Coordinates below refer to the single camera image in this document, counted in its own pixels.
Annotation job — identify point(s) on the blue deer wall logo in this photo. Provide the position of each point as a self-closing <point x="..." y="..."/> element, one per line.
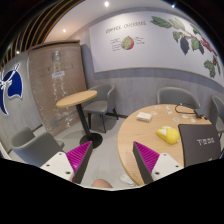
<point x="11" y="85"/>

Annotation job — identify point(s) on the yellow computer mouse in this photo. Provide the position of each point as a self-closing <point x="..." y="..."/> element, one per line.
<point x="168" y="134"/>

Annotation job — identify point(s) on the grey chair far right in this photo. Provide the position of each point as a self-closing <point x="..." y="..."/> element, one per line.
<point x="216" y="114"/>

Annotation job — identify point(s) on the small white box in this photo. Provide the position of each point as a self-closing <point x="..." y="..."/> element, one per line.
<point x="144" y="117"/>

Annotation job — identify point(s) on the grey chair behind small table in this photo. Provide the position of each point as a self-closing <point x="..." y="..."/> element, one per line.
<point x="104" y="102"/>

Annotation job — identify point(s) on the coffee cherries wall mural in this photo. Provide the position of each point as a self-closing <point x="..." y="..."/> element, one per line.
<point x="150" y="39"/>

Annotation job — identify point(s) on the grey armchair lower left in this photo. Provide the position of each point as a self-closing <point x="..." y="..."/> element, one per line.
<point x="35" y="150"/>

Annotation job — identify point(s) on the grey chair behind large table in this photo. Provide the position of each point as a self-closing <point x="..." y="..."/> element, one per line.
<point x="177" y="96"/>

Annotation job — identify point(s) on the wrapped wooden wall panel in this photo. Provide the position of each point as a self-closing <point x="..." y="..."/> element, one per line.
<point x="56" y="71"/>

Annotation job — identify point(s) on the large round wooden table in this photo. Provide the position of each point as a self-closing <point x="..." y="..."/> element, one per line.
<point x="145" y="133"/>

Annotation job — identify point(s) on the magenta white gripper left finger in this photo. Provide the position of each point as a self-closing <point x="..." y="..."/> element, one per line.
<point x="72" y="165"/>

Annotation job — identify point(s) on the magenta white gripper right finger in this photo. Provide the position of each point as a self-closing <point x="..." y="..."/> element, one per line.
<point x="152" y="165"/>

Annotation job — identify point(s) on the small round pedestal table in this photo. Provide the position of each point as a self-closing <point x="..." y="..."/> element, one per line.
<point x="77" y="100"/>

